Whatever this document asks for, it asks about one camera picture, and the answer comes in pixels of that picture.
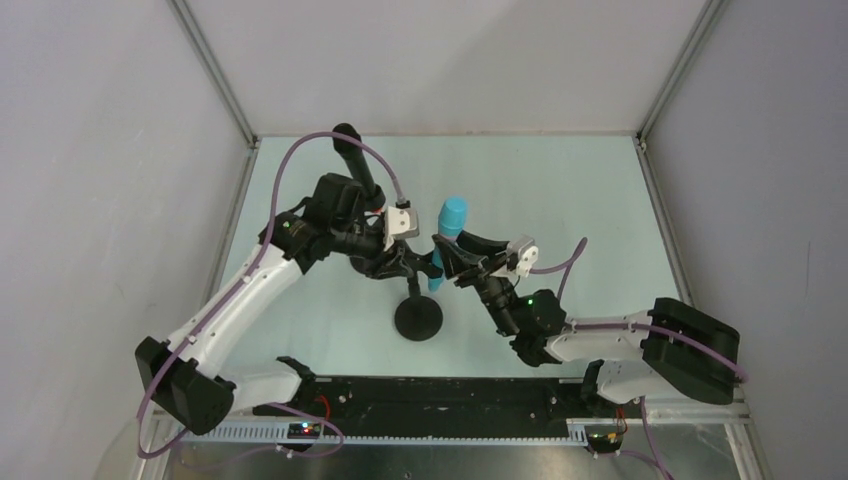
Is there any blue microphone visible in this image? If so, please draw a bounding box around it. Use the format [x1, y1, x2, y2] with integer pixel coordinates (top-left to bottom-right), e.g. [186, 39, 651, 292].
[427, 196, 468, 293]

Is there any white slotted cable duct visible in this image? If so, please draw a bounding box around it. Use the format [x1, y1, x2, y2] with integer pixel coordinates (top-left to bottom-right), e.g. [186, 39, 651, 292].
[184, 421, 587, 447]

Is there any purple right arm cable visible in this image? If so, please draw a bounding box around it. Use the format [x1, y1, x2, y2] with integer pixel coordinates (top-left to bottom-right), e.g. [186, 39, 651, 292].
[529, 237, 750, 480]

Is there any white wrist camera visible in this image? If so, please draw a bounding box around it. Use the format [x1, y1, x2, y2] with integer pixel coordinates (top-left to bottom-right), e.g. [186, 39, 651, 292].
[382, 206, 420, 252]
[506, 235, 539, 278]

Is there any controller board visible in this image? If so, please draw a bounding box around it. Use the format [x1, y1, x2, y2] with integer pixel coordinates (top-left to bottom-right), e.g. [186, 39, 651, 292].
[585, 432, 626, 456]
[286, 421, 323, 441]

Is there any aluminium frame rail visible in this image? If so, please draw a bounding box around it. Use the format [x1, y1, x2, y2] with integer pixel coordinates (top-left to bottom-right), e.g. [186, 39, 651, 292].
[153, 376, 753, 425]

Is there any left controller board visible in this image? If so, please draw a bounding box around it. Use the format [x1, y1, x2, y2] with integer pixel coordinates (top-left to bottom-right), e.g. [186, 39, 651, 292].
[286, 421, 323, 441]

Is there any black microphone orange tip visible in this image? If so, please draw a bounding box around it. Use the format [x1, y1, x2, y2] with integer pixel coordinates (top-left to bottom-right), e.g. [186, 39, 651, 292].
[332, 123, 386, 212]

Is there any black microphone stand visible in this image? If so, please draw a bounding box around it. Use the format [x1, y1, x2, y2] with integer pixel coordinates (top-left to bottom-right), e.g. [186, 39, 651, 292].
[393, 273, 443, 342]

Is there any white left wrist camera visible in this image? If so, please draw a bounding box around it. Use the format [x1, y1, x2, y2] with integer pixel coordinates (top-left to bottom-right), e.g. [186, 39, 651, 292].
[382, 206, 420, 252]

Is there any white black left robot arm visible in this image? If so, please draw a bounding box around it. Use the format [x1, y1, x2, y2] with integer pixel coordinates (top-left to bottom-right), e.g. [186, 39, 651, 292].
[135, 173, 443, 436]

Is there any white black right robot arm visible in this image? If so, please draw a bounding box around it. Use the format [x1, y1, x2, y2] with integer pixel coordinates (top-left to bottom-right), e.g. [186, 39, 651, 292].
[433, 232, 749, 405]

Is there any right controller board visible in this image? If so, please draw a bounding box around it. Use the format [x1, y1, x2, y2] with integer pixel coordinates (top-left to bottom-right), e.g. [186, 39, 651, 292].
[585, 432, 626, 456]

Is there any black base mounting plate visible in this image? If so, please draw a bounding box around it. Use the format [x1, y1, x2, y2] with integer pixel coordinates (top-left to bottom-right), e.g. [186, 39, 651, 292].
[289, 376, 640, 434]

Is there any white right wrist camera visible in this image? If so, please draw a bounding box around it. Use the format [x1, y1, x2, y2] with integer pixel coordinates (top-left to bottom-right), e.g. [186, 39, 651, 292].
[506, 235, 539, 278]

